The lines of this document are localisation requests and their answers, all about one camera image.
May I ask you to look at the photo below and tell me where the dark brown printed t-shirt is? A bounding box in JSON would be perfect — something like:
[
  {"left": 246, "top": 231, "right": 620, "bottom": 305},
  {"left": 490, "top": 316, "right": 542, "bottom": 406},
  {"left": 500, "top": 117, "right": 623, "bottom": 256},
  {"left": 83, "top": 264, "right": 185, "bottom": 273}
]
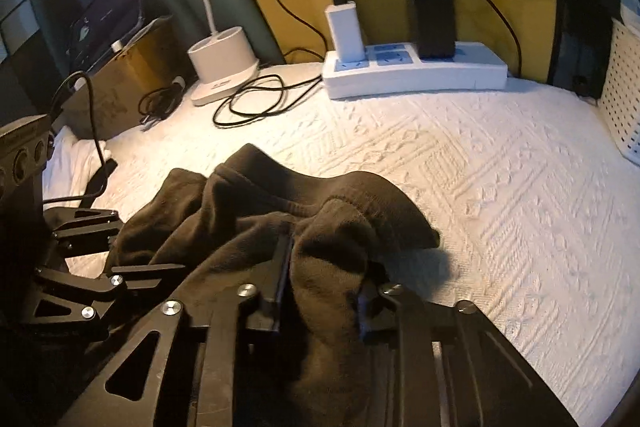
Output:
[{"left": 106, "top": 144, "right": 439, "bottom": 426}]

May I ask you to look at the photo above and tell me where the brown cardboard box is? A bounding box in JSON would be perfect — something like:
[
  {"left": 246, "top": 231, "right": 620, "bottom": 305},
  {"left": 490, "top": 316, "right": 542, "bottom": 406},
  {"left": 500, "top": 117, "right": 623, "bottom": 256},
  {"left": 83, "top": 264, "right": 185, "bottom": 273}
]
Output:
[{"left": 61, "top": 16, "right": 194, "bottom": 140}]

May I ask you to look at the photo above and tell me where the black tablet on stand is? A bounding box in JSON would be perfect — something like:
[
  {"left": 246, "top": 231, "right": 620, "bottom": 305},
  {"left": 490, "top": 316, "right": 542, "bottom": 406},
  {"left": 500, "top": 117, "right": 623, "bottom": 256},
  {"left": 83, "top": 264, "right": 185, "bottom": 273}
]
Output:
[{"left": 68, "top": 0, "right": 144, "bottom": 72}]

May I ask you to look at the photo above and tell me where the white desk lamp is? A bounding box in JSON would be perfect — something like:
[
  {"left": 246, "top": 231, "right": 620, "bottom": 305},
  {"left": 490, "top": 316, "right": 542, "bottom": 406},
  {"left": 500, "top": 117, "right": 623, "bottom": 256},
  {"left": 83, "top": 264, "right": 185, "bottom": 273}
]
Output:
[{"left": 188, "top": 0, "right": 259, "bottom": 106}]

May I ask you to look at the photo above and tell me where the white power strip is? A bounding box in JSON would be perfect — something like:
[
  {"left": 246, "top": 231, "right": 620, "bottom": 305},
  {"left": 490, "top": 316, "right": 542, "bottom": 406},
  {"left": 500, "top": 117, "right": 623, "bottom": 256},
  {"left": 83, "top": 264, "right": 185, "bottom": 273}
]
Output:
[{"left": 322, "top": 42, "right": 508, "bottom": 100}]

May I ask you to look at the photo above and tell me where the white perforated basket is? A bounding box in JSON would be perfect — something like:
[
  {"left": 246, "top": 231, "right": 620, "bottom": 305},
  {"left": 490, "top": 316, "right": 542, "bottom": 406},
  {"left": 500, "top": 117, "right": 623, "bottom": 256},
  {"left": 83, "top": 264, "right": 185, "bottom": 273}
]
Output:
[{"left": 598, "top": 0, "right": 640, "bottom": 165}]

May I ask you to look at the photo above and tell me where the white charger adapter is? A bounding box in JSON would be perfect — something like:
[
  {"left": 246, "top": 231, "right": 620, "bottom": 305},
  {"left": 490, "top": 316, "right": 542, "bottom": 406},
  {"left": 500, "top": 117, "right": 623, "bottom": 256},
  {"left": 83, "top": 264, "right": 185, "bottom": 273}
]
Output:
[{"left": 324, "top": 1, "right": 366, "bottom": 63}]

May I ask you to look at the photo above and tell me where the black charger adapter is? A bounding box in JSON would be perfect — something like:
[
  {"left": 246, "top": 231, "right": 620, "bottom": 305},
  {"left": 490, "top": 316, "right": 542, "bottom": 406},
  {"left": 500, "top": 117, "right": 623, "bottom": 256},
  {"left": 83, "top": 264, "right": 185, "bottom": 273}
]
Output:
[{"left": 407, "top": 0, "right": 457, "bottom": 60}]

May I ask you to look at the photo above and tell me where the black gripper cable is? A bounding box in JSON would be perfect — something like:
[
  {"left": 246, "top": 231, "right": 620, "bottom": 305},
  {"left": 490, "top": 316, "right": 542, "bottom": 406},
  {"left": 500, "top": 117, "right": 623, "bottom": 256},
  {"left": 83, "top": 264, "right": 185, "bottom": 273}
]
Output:
[{"left": 41, "top": 69, "right": 120, "bottom": 209}]

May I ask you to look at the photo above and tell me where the black bundled small cable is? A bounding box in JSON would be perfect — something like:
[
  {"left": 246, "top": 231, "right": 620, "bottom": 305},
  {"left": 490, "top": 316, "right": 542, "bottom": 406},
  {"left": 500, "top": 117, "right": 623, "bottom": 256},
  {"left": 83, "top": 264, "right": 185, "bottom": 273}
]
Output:
[{"left": 136, "top": 76, "right": 188, "bottom": 132}]

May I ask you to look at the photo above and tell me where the black coiled charging cable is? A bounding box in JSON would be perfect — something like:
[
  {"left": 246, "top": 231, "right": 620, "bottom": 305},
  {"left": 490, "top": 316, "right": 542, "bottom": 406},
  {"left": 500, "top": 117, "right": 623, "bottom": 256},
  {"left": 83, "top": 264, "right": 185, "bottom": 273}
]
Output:
[{"left": 211, "top": 0, "right": 350, "bottom": 129}]

